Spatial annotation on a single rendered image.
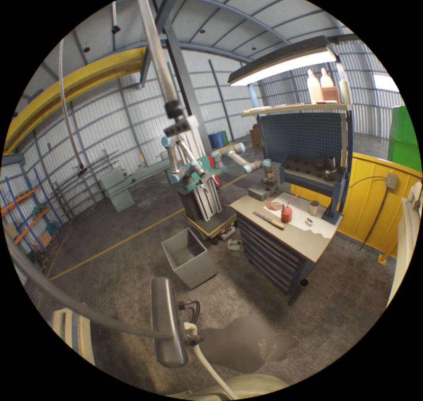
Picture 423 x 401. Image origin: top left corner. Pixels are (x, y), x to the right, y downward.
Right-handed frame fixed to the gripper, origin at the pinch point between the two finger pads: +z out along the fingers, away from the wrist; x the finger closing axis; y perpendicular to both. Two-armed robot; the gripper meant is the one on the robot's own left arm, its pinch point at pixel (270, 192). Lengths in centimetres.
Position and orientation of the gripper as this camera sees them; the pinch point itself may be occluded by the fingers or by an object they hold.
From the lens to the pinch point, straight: 135.3
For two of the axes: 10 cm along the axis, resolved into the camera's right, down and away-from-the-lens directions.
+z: 2.7, 8.6, 4.3
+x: -4.5, -2.8, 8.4
